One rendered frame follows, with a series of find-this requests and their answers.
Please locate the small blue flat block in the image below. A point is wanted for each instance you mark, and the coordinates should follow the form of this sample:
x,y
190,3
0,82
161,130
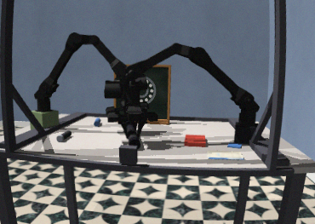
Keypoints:
x,y
234,145

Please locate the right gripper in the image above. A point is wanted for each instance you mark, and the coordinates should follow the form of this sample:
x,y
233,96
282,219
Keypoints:
x,y
113,117

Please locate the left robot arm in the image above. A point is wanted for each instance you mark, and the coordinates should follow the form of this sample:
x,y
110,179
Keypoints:
x,y
73,43

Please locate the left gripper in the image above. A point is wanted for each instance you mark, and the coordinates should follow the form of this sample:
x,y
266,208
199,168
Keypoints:
x,y
118,109

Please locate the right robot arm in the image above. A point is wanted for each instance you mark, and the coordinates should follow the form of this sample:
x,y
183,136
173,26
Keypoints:
x,y
198,55

